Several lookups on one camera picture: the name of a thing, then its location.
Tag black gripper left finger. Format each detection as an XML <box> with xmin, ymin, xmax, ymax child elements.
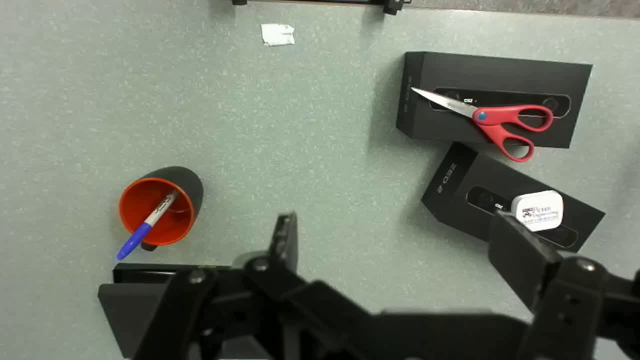
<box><xmin>267</xmin><ymin>210</ymin><xmax>299</xmax><ymax>273</ymax></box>

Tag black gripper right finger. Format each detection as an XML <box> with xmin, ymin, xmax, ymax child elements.
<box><xmin>485</xmin><ymin>210</ymin><xmax>566</xmax><ymax>316</ymax></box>

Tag blue and white pen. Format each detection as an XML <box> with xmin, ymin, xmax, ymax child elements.
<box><xmin>116</xmin><ymin>191</ymin><xmax>179</xmax><ymax>263</ymax></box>

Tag black mug with orange inside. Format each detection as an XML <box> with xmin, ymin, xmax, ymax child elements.
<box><xmin>116</xmin><ymin>164</ymin><xmax>206</xmax><ymax>255</ymax></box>

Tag white rounded plastic case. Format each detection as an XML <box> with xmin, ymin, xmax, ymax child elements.
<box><xmin>509</xmin><ymin>189</ymin><xmax>566</xmax><ymax>234</ymax></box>

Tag black box with oval print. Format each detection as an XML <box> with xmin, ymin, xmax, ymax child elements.
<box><xmin>420</xmin><ymin>140</ymin><xmax>607</xmax><ymax>255</ymax></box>

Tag black ZED 2 box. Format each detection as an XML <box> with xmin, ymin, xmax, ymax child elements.
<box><xmin>393</xmin><ymin>51</ymin><xmax>594</xmax><ymax>151</ymax></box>

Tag small white tape piece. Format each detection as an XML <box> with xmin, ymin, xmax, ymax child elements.
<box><xmin>259</xmin><ymin>22</ymin><xmax>297</xmax><ymax>49</ymax></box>

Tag red handled scissors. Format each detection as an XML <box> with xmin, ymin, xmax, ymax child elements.
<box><xmin>409</xmin><ymin>86</ymin><xmax>556</xmax><ymax>164</ymax></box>

